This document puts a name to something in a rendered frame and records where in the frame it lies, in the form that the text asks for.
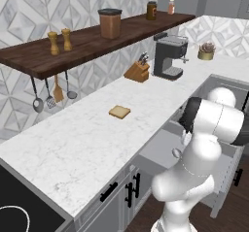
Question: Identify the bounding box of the grey open drawer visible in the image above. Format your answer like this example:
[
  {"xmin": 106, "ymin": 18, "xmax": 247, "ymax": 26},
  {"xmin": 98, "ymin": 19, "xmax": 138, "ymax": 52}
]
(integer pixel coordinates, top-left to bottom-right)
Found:
[{"xmin": 137, "ymin": 112, "xmax": 246, "ymax": 219}]

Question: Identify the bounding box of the grey closed drawer front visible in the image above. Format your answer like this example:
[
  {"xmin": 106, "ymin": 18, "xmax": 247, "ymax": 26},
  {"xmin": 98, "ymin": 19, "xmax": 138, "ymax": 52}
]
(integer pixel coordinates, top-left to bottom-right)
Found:
[{"xmin": 74, "ymin": 171, "xmax": 134, "ymax": 225}]

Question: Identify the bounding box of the slice of bread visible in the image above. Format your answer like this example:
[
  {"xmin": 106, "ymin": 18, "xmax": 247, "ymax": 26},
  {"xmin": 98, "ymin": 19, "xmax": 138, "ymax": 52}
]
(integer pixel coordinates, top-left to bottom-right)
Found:
[{"xmin": 108, "ymin": 104, "xmax": 132, "ymax": 120}]

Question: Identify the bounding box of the wooden knife block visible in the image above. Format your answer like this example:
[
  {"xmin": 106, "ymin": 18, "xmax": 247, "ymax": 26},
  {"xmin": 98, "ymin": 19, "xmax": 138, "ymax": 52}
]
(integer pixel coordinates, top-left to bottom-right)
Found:
[{"xmin": 123, "ymin": 51, "xmax": 151, "ymax": 83}]

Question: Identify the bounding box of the hanging metal spoon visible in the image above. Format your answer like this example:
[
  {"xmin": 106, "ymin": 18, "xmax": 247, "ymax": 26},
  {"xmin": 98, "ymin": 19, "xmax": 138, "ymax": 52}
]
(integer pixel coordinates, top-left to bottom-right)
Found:
[{"xmin": 63, "ymin": 70, "xmax": 79, "ymax": 100}]

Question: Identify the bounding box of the black coffee machine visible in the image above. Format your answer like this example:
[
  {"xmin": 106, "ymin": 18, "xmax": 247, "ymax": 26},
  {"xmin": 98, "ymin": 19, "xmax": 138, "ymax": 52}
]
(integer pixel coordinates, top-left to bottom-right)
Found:
[{"xmin": 153, "ymin": 32, "xmax": 191, "ymax": 82}]

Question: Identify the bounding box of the hanging wooden spatula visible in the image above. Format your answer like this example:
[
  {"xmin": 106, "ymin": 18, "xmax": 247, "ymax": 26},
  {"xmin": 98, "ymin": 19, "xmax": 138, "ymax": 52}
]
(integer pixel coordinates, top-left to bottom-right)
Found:
[{"xmin": 53, "ymin": 74, "xmax": 65, "ymax": 104}]

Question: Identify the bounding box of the hanging metal slotted spatula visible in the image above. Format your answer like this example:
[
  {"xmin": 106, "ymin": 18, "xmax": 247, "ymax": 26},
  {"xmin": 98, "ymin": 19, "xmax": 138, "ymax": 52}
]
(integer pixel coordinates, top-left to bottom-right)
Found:
[{"xmin": 44, "ymin": 78, "xmax": 57, "ymax": 110}]

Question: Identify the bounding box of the grey cupboard door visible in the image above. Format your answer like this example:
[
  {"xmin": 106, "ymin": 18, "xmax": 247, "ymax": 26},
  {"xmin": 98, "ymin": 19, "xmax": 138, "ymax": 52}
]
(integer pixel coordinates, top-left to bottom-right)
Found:
[
  {"xmin": 130, "ymin": 166, "xmax": 154, "ymax": 215},
  {"xmin": 85, "ymin": 185, "xmax": 131, "ymax": 232}
]

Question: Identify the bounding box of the brown canister with black lid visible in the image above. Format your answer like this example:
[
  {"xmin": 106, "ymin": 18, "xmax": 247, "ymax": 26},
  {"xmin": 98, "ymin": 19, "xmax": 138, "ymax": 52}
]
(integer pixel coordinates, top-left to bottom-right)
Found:
[{"xmin": 97, "ymin": 8, "xmax": 124, "ymax": 40}]

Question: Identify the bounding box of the hanging metal ladle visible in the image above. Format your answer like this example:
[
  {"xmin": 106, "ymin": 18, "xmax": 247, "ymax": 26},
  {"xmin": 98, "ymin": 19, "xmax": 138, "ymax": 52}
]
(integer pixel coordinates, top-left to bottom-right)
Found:
[{"xmin": 29, "ymin": 76, "xmax": 45, "ymax": 115}]

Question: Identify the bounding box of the wooden pepper mill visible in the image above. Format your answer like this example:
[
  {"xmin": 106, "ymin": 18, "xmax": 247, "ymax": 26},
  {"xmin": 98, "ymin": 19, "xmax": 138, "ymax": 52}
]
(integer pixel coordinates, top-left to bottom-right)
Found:
[
  {"xmin": 60, "ymin": 27, "xmax": 74, "ymax": 52},
  {"xmin": 47, "ymin": 30, "xmax": 61, "ymax": 56}
]

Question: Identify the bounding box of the potted plant in gold pot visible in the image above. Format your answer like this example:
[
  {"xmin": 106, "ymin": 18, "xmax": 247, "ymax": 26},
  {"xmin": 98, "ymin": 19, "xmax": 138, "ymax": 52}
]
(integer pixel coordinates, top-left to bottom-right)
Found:
[{"xmin": 197, "ymin": 41, "xmax": 217, "ymax": 61}]

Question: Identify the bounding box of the dark brown jar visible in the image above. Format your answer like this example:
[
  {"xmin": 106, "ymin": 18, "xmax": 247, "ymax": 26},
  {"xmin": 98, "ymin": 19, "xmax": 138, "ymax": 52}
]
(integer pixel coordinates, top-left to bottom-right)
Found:
[{"xmin": 145, "ymin": 0, "xmax": 159, "ymax": 21}]

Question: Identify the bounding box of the small orange bottle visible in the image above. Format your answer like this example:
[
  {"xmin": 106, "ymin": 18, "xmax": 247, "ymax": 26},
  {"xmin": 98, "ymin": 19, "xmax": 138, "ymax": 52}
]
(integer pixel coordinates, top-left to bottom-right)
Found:
[{"xmin": 167, "ymin": 0, "xmax": 176, "ymax": 16}]

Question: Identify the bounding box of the black hob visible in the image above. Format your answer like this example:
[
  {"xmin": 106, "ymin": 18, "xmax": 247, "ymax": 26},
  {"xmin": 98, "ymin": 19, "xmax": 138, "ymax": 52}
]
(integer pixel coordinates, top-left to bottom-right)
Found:
[{"xmin": 0, "ymin": 164, "xmax": 68, "ymax": 232}]

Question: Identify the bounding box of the dark wooden wall shelf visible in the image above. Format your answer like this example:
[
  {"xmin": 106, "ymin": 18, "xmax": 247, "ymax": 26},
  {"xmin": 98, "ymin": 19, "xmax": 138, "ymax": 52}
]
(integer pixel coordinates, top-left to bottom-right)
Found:
[{"xmin": 0, "ymin": 12, "xmax": 196, "ymax": 81}]

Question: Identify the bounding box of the black cupboard door handle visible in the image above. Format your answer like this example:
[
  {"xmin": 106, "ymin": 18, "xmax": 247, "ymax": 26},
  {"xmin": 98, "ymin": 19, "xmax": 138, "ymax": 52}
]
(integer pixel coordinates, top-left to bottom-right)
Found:
[
  {"xmin": 124, "ymin": 182, "xmax": 134, "ymax": 209},
  {"xmin": 132, "ymin": 172, "xmax": 142, "ymax": 199}
]

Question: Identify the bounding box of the black open drawer handle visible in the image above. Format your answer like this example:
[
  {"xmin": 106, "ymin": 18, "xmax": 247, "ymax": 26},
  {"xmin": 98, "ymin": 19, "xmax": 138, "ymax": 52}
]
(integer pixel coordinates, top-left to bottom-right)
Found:
[{"xmin": 232, "ymin": 168, "xmax": 244, "ymax": 187}]

